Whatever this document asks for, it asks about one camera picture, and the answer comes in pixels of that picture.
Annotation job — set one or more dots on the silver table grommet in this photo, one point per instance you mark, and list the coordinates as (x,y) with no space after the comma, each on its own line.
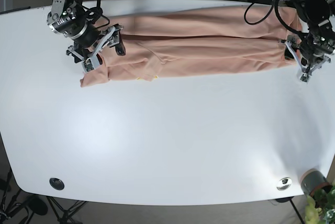
(284,184)

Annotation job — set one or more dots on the grey plant pot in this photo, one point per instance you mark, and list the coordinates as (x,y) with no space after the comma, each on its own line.
(313,180)

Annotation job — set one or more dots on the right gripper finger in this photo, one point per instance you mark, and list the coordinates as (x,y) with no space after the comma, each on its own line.
(115,40)
(92,60)

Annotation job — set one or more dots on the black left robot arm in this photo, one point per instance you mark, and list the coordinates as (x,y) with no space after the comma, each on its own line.
(315,13)

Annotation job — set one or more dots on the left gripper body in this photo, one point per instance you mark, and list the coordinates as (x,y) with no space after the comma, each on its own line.
(318,42)

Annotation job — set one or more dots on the black table grommet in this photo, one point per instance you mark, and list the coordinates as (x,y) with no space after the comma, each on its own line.
(56,183)

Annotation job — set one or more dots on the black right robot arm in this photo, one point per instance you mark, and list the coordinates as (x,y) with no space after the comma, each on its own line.
(89,10)

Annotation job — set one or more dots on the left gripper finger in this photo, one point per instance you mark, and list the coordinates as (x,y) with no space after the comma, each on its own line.
(291,54)
(308,67)

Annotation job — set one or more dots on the peach T-shirt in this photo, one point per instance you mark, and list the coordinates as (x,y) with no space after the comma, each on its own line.
(221,40)

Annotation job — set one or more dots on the green potted plant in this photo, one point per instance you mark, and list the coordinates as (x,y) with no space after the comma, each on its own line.
(320,207)

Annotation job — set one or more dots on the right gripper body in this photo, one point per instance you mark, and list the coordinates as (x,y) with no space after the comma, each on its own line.
(84,35)

